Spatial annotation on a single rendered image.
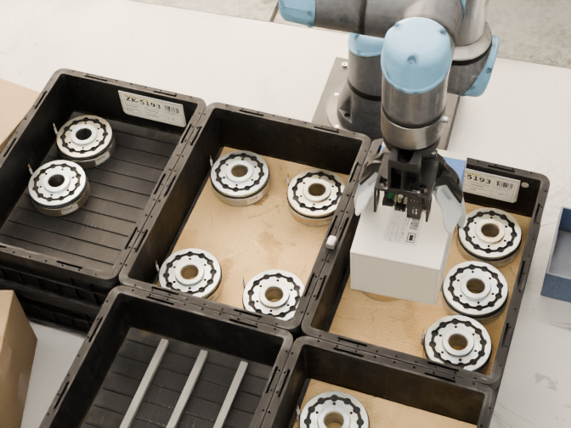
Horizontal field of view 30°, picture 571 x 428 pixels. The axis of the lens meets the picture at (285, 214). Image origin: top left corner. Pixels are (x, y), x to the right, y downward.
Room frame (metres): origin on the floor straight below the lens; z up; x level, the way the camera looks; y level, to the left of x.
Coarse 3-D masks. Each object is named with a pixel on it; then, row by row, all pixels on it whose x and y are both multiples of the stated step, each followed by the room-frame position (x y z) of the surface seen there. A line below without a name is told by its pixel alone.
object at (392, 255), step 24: (384, 144) 0.97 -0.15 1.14; (456, 168) 0.91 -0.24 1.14; (384, 216) 0.84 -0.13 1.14; (432, 216) 0.83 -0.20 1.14; (360, 240) 0.80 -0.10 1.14; (384, 240) 0.80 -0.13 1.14; (408, 240) 0.80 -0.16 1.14; (432, 240) 0.79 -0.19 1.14; (360, 264) 0.78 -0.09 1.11; (384, 264) 0.77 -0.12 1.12; (408, 264) 0.76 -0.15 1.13; (432, 264) 0.76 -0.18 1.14; (360, 288) 0.78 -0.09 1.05; (384, 288) 0.77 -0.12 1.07; (408, 288) 0.76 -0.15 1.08; (432, 288) 0.75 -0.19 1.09
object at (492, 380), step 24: (480, 168) 1.07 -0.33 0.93; (504, 168) 1.07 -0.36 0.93; (528, 240) 0.92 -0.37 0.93; (528, 264) 0.88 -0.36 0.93; (312, 312) 0.83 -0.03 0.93; (312, 336) 0.79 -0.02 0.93; (336, 336) 0.78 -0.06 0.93; (504, 336) 0.76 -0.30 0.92; (408, 360) 0.73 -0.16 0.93; (432, 360) 0.73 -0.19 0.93; (504, 360) 0.72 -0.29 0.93
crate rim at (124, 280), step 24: (264, 120) 1.23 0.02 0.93; (288, 120) 1.22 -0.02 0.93; (192, 144) 1.19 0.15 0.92; (360, 168) 1.09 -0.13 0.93; (168, 192) 1.08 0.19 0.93; (336, 216) 1.00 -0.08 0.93; (144, 240) 0.99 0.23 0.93; (144, 288) 0.90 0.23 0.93; (312, 288) 0.87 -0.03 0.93; (240, 312) 0.84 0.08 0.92
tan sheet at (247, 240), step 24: (288, 168) 1.19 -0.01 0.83; (312, 168) 1.19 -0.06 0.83; (192, 216) 1.11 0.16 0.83; (216, 216) 1.10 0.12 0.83; (240, 216) 1.10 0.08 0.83; (264, 216) 1.09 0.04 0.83; (288, 216) 1.09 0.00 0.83; (192, 240) 1.05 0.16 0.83; (216, 240) 1.05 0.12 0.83; (240, 240) 1.04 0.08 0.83; (264, 240) 1.04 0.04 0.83; (288, 240) 1.03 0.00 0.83; (312, 240) 1.03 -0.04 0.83; (240, 264) 1.00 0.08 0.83; (264, 264) 0.99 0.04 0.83; (288, 264) 0.99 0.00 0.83; (312, 264) 0.98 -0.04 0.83; (240, 288) 0.95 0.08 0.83
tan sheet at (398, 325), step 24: (456, 240) 1.00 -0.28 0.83; (456, 264) 0.95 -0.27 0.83; (336, 312) 0.89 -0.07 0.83; (360, 312) 0.88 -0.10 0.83; (384, 312) 0.88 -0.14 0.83; (408, 312) 0.87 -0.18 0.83; (432, 312) 0.87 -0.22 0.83; (504, 312) 0.86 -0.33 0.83; (360, 336) 0.84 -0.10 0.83; (384, 336) 0.83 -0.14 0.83; (408, 336) 0.83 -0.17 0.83
